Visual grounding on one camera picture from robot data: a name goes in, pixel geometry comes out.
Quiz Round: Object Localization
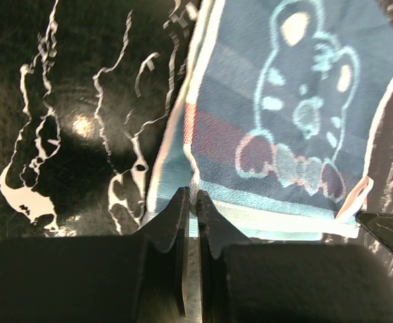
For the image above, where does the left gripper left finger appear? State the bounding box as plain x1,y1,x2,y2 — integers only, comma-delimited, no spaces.
0,187,189,322

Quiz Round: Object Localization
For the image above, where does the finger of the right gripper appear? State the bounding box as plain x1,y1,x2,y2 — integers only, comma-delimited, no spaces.
356,211,393,254

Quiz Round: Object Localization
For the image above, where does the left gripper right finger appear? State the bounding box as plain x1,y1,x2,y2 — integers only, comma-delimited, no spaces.
196,191,393,322

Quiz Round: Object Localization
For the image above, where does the blue beige patterned towel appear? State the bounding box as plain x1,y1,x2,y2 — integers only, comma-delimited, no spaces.
143,1,393,241

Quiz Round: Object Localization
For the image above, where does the white barcode care label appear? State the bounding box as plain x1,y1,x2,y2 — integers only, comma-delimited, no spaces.
335,176,374,221

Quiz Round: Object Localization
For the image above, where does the black marble pattern mat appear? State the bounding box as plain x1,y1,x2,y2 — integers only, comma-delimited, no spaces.
0,0,393,303

